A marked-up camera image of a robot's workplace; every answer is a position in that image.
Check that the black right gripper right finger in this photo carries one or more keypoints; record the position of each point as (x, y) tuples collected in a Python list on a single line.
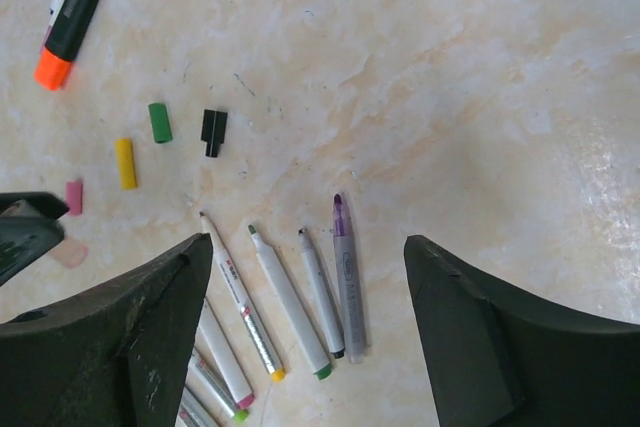
[(497, 355)]

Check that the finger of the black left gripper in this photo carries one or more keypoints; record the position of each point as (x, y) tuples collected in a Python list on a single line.
[(30, 228)]

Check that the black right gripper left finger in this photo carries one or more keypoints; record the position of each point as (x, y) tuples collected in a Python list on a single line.
[(116, 354)]

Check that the clear pink pen cap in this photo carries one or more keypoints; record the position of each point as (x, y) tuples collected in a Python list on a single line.
[(70, 253)]

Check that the pink marker cap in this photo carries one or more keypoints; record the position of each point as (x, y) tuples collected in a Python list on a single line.
[(74, 197)]

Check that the light green capped marker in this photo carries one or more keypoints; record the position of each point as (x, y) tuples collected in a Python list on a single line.
[(214, 385)]

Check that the pink capped marker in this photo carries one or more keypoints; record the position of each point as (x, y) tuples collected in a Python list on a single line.
[(224, 357)]

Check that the yellow capped marker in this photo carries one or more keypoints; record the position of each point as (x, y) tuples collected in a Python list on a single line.
[(250, 317)]

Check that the dark green marker cap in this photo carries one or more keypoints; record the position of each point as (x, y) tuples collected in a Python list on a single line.
[(160, 123)]

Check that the grey purple pen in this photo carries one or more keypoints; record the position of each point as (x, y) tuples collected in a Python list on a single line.
[(348, 282)]

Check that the dark green capped marker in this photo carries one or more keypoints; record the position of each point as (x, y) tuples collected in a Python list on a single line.
[(306, 336)]

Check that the black capped white marker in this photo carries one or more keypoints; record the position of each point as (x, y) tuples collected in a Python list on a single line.
[(321, 296)]

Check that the orange highlighter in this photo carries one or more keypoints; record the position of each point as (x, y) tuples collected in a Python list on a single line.
[(64, 42)]

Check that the black marker cap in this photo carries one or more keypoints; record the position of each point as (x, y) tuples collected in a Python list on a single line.
[(213, 131)]

